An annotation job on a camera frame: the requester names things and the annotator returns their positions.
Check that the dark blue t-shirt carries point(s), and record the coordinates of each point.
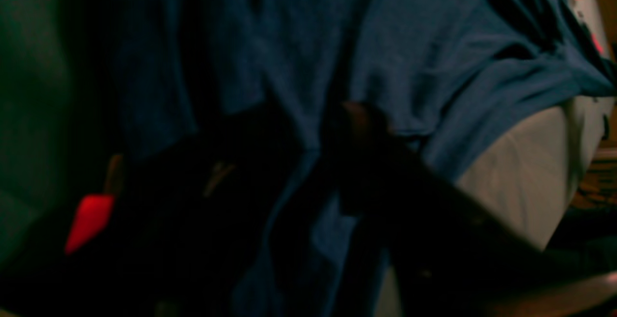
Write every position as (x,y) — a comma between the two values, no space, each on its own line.
(450,76)

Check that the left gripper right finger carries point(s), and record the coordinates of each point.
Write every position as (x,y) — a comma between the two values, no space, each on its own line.
(451,257)

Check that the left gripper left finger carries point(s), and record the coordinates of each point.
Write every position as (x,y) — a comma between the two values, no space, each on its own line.
(190,221)

